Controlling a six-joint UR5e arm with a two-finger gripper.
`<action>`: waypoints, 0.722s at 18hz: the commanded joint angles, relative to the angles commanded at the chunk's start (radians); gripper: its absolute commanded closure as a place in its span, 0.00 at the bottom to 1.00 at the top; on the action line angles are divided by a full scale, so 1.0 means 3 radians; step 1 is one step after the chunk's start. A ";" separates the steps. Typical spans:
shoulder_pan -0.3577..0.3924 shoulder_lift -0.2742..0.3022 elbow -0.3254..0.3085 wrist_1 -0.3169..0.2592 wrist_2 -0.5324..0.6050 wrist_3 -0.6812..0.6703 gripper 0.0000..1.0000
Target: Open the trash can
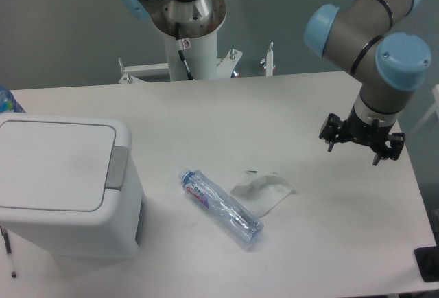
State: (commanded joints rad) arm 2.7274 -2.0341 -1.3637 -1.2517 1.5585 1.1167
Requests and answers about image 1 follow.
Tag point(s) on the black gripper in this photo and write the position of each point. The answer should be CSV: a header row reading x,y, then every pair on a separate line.
x,y
353,129

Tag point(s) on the blue bottle at left edge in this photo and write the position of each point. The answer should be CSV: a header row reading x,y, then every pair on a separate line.
x,y
9,103

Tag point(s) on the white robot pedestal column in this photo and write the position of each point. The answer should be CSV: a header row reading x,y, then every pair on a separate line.
x,y
201,58

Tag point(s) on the white frame at right edge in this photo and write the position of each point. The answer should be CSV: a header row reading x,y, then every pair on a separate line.
x,y
431,111

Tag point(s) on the clear plastic water bottle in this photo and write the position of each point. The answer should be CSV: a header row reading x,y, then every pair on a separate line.
x,y
241,222

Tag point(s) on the white trash can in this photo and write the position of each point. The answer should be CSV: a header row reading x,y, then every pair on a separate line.
x,y
70,186

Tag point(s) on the black and white pen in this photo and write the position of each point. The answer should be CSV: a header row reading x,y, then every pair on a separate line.
x,y
8,249

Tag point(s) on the black device at table corner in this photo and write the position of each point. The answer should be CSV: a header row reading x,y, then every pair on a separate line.
x,y
427,261

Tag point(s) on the white crumpled plastic pouch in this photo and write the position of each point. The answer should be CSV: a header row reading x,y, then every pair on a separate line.
x,y
259,192

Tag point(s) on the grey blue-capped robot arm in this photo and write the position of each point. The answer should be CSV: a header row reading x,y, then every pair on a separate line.
x,y
359,40

